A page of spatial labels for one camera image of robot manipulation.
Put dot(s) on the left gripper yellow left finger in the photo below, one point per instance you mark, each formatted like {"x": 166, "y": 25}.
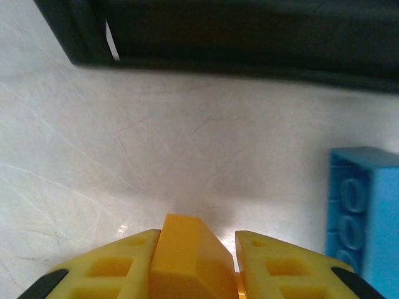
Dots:
{"x": 137, "y": 280}

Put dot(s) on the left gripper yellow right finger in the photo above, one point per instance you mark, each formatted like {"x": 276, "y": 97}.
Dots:
{"x": 255, "y": 280}

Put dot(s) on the yellow lego brick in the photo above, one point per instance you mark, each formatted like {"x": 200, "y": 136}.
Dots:
{"x": 184, "y": 255}

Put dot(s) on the blue two-by-four lego brick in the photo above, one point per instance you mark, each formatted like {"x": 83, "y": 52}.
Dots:
{"x": 383, "y": 218}

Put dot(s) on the black plastic bin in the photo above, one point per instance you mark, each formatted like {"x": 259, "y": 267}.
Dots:
{"x": 218, "y": 31}

